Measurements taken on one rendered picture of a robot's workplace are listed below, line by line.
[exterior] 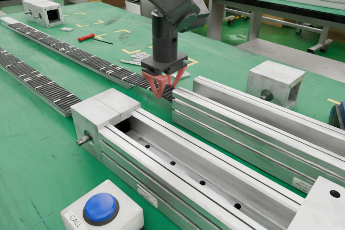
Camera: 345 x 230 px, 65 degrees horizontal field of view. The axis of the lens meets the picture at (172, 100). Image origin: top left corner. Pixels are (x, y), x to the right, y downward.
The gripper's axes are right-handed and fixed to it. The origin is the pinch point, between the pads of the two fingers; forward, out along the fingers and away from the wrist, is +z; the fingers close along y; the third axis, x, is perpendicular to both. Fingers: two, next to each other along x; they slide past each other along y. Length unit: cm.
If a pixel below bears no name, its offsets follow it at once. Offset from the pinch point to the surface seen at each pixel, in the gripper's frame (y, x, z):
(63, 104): -19.7, 14.0, 0.4
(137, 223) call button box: -30.3, -21.4, -2.3
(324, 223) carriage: -21.5, -40.0, -11.3
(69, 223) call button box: -36.4, -15.5, -4.0
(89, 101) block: -20.2, 2.0, -6.2
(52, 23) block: 17, 85, 7
